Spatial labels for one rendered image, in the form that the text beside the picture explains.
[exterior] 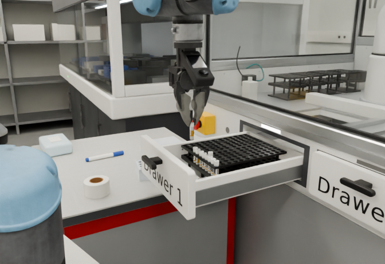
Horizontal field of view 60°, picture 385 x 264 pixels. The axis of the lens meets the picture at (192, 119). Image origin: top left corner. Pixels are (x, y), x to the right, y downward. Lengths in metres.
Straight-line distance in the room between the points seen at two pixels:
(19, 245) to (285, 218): 0.75
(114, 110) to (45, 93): 3.39
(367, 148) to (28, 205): 0.63
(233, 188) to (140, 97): 0.94
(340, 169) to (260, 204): 0.35
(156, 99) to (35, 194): 1.29
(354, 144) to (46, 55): 4.43
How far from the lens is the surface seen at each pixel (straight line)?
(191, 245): 1.13
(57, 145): 1.31
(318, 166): 0.84
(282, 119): 0.93
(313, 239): 0.95
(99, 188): 0.96
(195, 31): 0.81
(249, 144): 0.94
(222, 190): 0.77
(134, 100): 1.61
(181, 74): 0.81
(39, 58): 4.88
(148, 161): 0.79
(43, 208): 0.41
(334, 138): 0.83
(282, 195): 0.99
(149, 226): 1.02
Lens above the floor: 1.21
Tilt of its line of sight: 15 degrees down
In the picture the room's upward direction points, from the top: straight up
